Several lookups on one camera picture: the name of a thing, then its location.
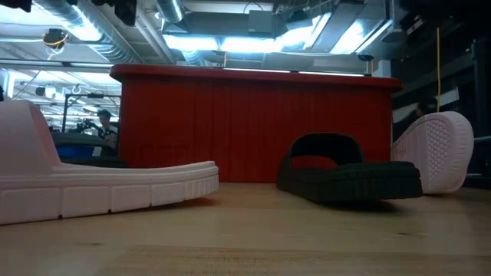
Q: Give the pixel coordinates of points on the black rubber slide sandal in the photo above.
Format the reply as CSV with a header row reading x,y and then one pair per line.
x,y
345,180
76,140

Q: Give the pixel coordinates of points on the white slide sandal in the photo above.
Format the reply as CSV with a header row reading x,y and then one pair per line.
x,y
96,191

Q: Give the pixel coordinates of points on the pink rubber slide sandal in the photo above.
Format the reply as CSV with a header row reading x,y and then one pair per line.
x,y
441,153

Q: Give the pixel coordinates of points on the red plastic bin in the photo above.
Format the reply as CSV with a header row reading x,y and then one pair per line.
x,y
230,122

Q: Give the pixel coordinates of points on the ceiling light panel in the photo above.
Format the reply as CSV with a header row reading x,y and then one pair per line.
x,y
192,43

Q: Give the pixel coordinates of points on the grey ceiling unit box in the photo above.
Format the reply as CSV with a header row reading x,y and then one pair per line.
x,y
261,21

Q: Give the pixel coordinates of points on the person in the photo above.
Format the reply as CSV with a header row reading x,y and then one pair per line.
x,y
104,117

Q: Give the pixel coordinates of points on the ceiling security camera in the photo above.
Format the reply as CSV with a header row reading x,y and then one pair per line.
x,y
365,57

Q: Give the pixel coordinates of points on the silver spiral ceiling duct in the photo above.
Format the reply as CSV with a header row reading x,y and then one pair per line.
x,y
96,42

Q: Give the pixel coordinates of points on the black metal rack frame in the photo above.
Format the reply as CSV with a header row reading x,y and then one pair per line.
x,y
64,111

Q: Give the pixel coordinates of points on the white wall beam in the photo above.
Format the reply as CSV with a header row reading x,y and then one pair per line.
x,y
449,96

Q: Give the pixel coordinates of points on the black steel post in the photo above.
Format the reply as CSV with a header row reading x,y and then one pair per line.
x,y
481,96

